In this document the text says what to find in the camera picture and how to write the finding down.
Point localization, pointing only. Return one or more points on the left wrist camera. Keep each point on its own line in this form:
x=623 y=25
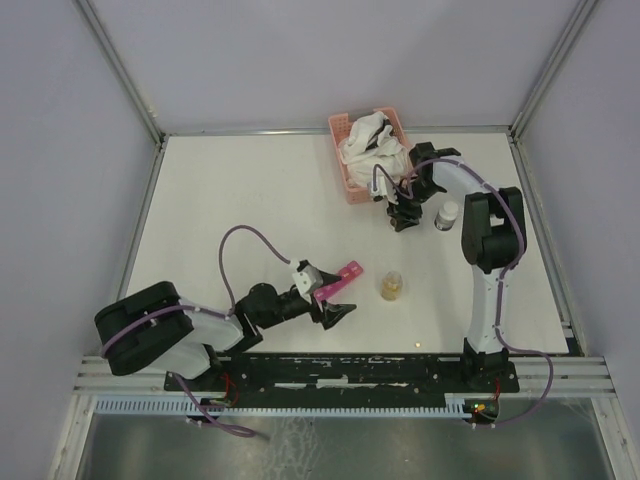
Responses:
x=306 y=277

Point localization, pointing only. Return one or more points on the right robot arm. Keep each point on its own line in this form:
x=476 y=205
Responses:
x=493 y=240

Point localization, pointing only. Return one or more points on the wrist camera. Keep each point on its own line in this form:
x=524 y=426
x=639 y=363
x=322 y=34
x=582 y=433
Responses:
x=306 y=277
x=381 y=188

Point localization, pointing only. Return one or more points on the pink plastic basket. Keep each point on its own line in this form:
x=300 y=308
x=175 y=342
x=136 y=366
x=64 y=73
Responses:
x=340 y=126

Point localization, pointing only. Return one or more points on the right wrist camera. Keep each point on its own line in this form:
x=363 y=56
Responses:
x=381 y=188

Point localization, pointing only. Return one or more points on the white cloth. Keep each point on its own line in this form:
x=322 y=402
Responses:
x=372 y=141

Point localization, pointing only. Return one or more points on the pink pill organizer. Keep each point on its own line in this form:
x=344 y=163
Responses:
x=348 y=273

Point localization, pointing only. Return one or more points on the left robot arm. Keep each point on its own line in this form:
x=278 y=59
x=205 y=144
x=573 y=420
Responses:
x=157 y=328

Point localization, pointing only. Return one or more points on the glass pill bottle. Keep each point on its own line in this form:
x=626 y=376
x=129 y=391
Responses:
x=391 y=286

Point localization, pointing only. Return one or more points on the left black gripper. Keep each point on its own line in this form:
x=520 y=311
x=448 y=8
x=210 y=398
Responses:
x=332 y=312

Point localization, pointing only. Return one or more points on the white cable duct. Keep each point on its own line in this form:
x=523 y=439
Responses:
x=167 y=405

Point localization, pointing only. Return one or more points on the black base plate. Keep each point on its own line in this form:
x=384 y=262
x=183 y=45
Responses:
x=342 y=380

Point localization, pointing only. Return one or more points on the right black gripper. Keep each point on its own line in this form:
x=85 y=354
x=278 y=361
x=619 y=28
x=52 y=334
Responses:
x=402 y=220

